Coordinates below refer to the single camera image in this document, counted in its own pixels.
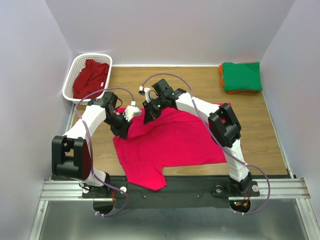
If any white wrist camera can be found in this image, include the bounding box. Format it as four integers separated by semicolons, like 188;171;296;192
138;85;154;103
124;100;142;122

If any folded orange t shirt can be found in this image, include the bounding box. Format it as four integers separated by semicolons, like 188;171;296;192
218;63;262;95

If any dark red t shirt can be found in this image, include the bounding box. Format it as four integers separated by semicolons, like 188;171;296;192
73;59;110;99

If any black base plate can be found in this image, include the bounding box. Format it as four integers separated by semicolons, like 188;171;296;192
80;175;260;209

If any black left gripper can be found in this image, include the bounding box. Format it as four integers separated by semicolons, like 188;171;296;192
104;112;133;140

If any bright pink t shirt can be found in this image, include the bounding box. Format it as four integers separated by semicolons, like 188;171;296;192
113;108;226;191

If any white perforated plastic basket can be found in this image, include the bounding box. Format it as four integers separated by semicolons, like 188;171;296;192
62;53;113;104

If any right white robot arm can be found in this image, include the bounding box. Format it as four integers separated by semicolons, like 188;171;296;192
138;79;253;196

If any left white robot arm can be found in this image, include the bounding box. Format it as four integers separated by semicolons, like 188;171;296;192
51;91;133;197

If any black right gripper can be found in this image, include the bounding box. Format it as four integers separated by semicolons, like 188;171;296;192
142;96;167;125

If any folded green t shirt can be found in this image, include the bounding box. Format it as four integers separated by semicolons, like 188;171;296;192
221;61;263;93

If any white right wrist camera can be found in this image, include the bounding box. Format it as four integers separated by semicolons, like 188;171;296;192
138;85;154;103

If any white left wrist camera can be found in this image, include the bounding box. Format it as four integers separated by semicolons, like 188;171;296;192
124;100;142;122

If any aluminium frame rail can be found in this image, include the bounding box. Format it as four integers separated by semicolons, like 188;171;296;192
29;102;86;240

